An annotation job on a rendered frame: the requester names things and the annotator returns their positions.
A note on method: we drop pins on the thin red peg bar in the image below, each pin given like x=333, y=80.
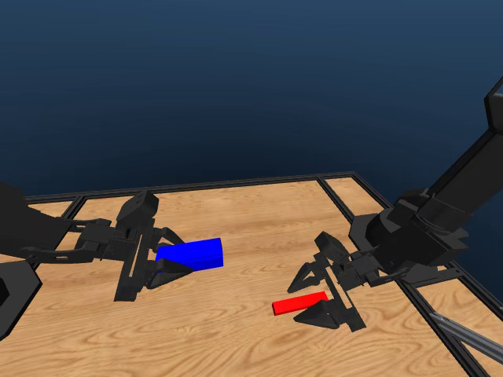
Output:
x=294, y=304

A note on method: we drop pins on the blue hollow socket block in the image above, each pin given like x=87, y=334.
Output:
x=200, y=251

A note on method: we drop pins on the grey metal strut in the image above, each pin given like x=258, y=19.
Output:
x=471, y=337

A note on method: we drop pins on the black table frame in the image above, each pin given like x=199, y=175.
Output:
x=236, y=183

